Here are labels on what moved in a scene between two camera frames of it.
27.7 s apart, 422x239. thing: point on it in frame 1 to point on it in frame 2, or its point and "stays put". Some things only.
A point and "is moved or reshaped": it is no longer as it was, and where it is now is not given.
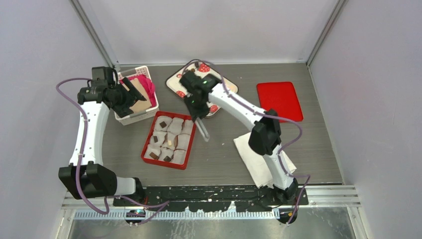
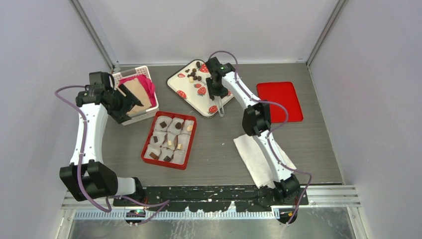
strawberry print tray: [202, 68] stays put
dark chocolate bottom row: [167, 159] stays put
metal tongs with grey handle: [202, 130] is moved or reshaped
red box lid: [282, 97] stays put
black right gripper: [195, 113] to [223, 92]
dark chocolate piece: [162, 124] stays put
